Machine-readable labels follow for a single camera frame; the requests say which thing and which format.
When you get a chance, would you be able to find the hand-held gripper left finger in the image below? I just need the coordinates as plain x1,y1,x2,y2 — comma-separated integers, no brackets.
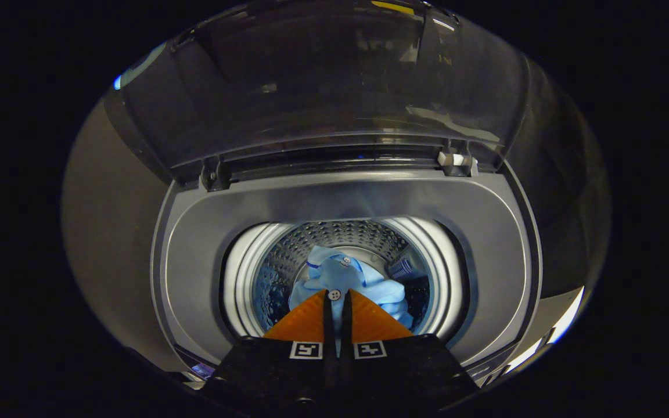
203,289,339,410

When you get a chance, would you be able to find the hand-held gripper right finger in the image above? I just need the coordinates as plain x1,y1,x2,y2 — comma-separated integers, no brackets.
339,288,481,410

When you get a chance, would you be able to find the light blue polo shirt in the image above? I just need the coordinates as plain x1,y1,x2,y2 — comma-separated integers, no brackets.
287,244,416,333

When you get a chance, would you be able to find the grey washing machine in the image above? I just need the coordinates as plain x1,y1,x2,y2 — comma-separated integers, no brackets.
150,167,544,387

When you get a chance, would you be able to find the grey cabinet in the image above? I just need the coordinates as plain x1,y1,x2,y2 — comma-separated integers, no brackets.
60,98,191,373

